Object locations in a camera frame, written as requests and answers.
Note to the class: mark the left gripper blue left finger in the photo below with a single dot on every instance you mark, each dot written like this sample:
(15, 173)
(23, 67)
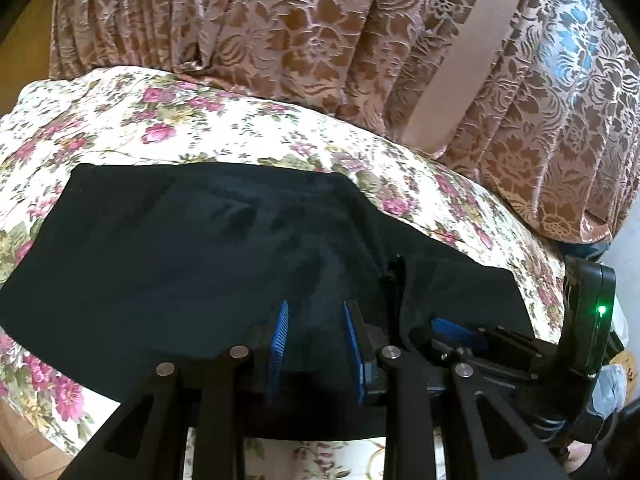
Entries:
(277, 349)

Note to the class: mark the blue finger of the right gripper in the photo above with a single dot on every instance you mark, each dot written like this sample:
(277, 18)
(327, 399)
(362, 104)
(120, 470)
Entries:
(457, 335)

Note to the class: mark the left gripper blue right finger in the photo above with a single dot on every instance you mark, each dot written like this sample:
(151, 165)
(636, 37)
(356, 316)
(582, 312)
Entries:
(364, 341)

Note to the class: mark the black pants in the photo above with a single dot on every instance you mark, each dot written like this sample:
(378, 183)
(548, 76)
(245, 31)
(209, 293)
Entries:
(135, 266)

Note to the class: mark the brown floral curtain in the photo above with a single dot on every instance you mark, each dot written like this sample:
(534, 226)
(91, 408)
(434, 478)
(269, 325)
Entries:
(538, 100)

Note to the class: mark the floral white bedspread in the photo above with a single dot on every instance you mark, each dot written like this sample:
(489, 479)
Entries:
(132, 116)

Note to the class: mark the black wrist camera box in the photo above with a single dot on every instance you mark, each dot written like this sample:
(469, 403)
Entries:
(588, 298)

